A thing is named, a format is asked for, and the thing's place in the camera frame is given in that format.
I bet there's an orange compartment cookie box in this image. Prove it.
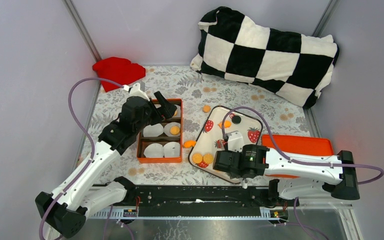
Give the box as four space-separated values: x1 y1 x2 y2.
136 98 183 164

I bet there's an orange fish cookie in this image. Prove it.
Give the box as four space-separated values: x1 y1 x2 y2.
183 140 197 149
218 120 232 129

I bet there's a white strawberry tray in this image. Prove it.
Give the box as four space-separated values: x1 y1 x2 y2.
188 105 264 184

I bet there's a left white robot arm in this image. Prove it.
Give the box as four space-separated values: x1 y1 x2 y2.
35 83 177 239

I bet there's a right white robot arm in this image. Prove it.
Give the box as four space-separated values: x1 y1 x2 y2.
212 131 360 206

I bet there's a white paper cup liner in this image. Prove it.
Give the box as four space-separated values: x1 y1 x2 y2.
142 123 164 138
174 104 182 118
143 143 164 158
163 141 181 158
163 122 182 137

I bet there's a black sandwich cookie top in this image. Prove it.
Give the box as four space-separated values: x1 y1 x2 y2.
231 114 242 125

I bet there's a red cloth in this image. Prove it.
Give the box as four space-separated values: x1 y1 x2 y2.
92 56 146 85

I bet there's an orange box lid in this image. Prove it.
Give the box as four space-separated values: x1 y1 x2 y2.
260 134 335 180

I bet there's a floral table mat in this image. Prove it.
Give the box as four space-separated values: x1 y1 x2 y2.
73 65 325 187

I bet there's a black white checkered blanket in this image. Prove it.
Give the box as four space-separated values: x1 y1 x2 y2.
190 6 340 109

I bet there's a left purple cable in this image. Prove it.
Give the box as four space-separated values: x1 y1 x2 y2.
38 77 127 240

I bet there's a purple cable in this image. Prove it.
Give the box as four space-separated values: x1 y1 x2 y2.
221 106 384 240
38 77 127 240

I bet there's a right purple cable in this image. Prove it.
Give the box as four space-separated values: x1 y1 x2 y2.
221 106 384 240

